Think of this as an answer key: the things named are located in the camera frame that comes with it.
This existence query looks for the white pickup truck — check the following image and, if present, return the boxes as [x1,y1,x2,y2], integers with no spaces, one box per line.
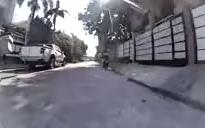
[18,43,67,70]

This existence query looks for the grey concrete pavement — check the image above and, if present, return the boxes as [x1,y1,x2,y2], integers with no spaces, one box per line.
[108,61,205,115]

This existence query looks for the narrow kerbside pavement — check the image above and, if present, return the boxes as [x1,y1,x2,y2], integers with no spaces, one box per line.
[0,63,32,82]

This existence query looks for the large leafy tree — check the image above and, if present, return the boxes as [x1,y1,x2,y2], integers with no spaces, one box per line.
[78,0,135,63]

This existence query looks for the tall palm tree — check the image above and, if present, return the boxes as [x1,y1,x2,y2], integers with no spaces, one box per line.
[44,0,70,33]
[25,0,45,22]

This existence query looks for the dark fence with pale panels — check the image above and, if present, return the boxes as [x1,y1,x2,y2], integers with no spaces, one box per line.
[0,29,28,64]

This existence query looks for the row of trees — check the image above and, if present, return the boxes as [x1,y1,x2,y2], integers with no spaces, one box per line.
[53,29,90,63]

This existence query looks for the white slatted panel fence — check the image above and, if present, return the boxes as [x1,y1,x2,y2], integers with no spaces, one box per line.
[117,0,205,66]

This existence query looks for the grey building with balcony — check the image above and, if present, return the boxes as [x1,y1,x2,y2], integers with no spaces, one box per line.
[0,0,18,34]

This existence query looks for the grey asphalt road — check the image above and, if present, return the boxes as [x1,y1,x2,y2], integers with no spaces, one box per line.
[0,60,205,128]

